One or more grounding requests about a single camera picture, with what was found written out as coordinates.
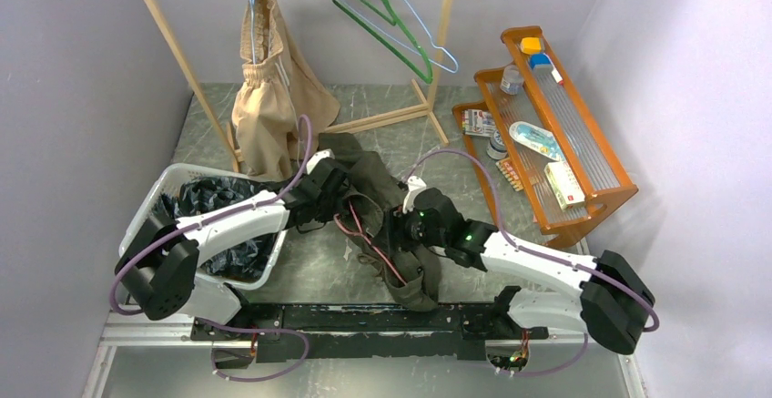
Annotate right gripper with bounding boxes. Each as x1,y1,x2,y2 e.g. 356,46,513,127
371,202,448,254

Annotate pink wire hanger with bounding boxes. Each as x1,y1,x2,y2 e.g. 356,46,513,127
333,200,407,286

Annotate olive green shorts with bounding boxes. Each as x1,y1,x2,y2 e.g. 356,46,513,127
319,133,442,311

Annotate beige shorts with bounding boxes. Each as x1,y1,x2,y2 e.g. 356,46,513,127
231,0,340,180

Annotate white plastic laundry basket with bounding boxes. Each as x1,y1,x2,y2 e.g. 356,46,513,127
119,163,287,291

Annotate light blue wire hanger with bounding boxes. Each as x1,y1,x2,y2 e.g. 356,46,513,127
331,0,460,84

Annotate green hanger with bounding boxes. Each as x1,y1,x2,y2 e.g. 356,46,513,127
329,0,435,85

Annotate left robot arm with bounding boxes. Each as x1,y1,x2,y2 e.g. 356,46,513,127
114,158,349,340

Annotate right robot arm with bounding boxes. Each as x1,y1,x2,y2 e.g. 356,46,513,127
377,188,655,355

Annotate wooden clothes rack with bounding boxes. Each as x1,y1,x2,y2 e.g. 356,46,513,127
143,0,453,173

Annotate crayon pack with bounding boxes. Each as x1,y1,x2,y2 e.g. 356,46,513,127
495,158,523,191

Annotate round tin can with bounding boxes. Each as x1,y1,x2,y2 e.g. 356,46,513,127
486,130,508,161

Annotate colourful snack packet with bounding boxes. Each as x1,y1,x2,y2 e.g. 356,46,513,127
462,108,497,138

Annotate orange wooden shelf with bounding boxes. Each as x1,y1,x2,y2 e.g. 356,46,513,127
452,26,638,249

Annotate light blue oval package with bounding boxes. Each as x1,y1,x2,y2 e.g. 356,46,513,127
508,121,565,162

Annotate white red box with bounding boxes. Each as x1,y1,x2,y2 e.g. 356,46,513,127
544,161,585,210

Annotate clear plastic jar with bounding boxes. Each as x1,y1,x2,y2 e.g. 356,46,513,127
499,64,524,96

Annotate blue white box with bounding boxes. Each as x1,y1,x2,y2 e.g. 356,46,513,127
528,53,564,86

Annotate yellow sponge block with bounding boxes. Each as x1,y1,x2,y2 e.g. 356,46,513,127
519,36,544,56

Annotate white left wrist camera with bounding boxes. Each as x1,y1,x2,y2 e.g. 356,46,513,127
306,149,335,174

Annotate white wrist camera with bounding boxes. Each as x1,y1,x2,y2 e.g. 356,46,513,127
401,176,427,214
306,149,335,174

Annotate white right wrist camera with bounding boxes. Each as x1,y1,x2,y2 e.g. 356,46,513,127
401,176,427,214

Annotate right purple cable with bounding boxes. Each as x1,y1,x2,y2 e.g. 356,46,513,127
405,148,661,333

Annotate purple cable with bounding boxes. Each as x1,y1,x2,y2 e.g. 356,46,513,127
108,114,315,317
405,148,661,333

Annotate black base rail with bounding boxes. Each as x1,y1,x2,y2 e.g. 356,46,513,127
244,301,550,363

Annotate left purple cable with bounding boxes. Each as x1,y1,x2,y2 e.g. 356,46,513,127
108,114,315,317

